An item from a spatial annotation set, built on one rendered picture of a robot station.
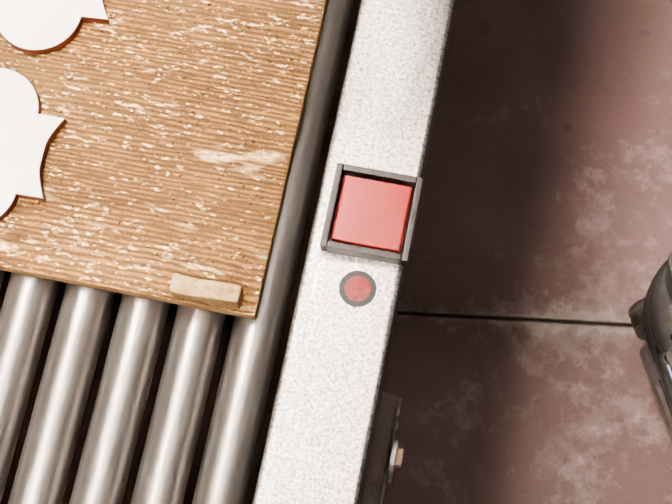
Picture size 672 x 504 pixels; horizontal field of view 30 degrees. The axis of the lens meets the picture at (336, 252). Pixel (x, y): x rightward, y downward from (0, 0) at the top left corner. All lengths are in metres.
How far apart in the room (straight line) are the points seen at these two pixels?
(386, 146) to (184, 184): 0.18
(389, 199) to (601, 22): 1.18
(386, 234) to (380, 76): 0.15
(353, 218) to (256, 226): 0.08
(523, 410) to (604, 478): 0.16
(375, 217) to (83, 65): 0.29
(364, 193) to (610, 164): 1.07
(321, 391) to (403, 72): 0.30
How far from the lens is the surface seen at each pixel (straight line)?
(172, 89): 1.12
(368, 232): 1.07
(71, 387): 1.08
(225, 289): 1.03
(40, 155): 1.11
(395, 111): 1.12
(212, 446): 1.05
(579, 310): 2.03
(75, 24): 1.15
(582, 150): 2.11
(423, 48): 1.14
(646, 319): 1.84
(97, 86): 1.13
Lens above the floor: 1.95
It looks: 74 degrees down
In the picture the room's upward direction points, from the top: 7 degrees counter-clockwise
